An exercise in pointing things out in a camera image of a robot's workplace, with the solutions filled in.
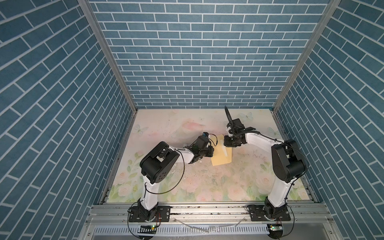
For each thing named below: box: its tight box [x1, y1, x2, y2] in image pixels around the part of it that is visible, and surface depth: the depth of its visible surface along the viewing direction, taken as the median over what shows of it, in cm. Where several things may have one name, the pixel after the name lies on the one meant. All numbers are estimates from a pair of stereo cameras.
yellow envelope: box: [211, 134, 232, 166], surface depth 96 cm
